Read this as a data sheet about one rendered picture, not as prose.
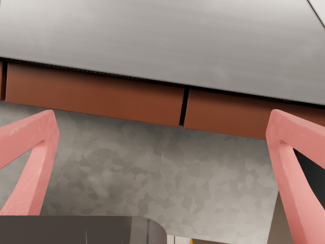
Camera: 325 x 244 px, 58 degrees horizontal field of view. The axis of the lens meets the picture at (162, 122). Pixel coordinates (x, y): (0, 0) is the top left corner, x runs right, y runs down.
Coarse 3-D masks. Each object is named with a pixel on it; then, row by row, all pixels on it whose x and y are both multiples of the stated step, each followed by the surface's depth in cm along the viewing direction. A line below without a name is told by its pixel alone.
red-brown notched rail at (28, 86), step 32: (0, 64) 29; (32, 64) 31; (0, 96) 29; (32, 96) 29; (64, 96) 29; (96, 96) 29; (128, 96) 29; (160, 96) 29; (192, 96) 29; (224, 96) 29; (192, 128) 30; (224, 128) 30; (256, 128) 30
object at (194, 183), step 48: (96, 144) 45; (144, 144) 45; (192, 144) 45; (240, 144) 45; (0, 192) 46; (48, 192) 46; (96, 192) 46; (144, 192) 46; (192, 192) 46; (240, 192) 46; (240, 240) 47
